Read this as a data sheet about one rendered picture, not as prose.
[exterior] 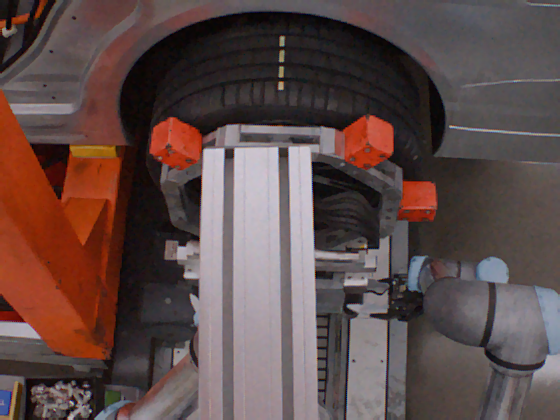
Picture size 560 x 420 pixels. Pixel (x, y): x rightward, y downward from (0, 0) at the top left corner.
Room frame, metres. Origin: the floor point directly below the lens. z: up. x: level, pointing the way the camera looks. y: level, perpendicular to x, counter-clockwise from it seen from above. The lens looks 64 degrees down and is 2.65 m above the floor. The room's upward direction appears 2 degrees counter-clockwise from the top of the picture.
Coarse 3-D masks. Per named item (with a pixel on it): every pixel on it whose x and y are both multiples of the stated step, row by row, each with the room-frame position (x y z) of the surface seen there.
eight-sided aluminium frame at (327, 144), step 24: (216, 144) 0.92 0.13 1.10; (240, 144) 0.91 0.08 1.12; (312, 144) 0.90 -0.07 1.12; (336, 144) 0.90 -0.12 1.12; (168, 168) 0.94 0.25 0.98; (192, 168) 0.91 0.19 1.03; (360, 168) 0.88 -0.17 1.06; (384, 168) 0.91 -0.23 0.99; (168, 192) 0.91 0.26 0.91; (384, 192) 0.87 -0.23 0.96; (192, 216) 0.93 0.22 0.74; (384, 216) 0.87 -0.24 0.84; (336, 240) 0.89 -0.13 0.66; (360, 240) 0.88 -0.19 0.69
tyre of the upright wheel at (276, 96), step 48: (192, 48) 1.18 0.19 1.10; (240, 48) 1.13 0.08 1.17; (288, 48) 1.11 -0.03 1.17; (336, 48) 1.12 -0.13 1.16; (384, 48) 1.17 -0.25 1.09; (192, 96) 1.04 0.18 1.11; (240, 96) 1.00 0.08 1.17; (288, 96) 0.99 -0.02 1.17; (336, 96) 0.99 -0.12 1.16; (384, 96) 1.03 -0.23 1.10
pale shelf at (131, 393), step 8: (0, 376) 0.60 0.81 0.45; (8, 376) 0.60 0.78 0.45; (16, 376) 0.60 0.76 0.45; (0, 384) 0.58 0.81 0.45; (8, 384) 0.57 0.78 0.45; (104, 392) 0.55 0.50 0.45; (128, 392) 0.55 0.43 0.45; (136, 392) 0.55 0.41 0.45; (136, 400) 0.53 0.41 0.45; (104, 408) 0.51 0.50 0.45
